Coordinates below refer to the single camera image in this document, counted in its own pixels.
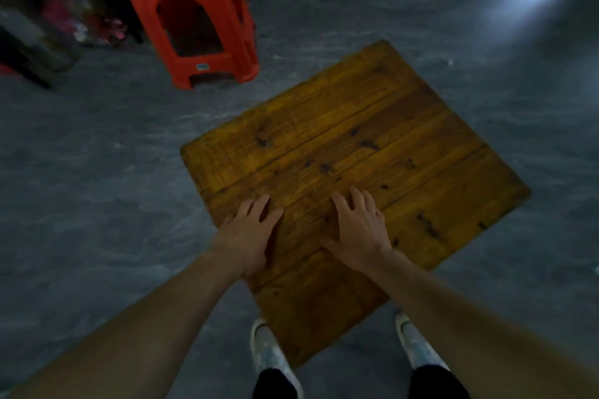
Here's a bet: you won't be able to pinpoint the person's right hand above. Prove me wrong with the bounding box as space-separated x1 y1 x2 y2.
320 186 396 276

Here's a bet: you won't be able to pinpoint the person's left forearm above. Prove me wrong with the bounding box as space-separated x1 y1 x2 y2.
9 251 244 399

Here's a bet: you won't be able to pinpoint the person's right forearm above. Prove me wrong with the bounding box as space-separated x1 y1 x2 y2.
369 251 599 399

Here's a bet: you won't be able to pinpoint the person's right white shoe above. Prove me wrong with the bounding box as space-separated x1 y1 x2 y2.
395 312 450 372

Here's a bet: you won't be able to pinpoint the person's black trousers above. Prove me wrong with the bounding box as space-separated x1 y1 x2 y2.
252 363 471 399

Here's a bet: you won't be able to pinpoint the wooden folding table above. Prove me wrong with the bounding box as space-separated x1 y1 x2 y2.
180 40 532 369

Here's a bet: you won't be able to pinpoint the person's white shoe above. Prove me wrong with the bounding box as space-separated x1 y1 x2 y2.
395 312 450 372
250 317 303 376

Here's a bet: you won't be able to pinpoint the person's left hand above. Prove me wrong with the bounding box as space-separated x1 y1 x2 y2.
208 193 285 281

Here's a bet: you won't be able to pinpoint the person's left white shoe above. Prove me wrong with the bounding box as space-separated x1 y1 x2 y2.
250 317 303 376

